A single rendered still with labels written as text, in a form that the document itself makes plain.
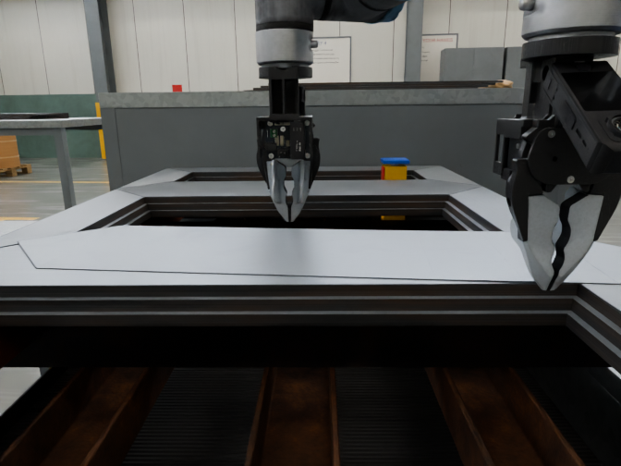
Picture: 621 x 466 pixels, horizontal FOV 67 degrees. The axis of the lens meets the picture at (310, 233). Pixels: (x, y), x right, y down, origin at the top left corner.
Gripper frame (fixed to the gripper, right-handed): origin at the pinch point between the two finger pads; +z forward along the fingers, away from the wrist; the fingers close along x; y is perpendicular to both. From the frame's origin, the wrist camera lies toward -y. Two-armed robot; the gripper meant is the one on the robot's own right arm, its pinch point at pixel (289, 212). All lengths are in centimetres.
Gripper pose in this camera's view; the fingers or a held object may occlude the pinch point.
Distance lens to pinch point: 69.7
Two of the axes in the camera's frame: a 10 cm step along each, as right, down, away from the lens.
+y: -0.2, 2.6, -9.6
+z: 0.1, 9.7, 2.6
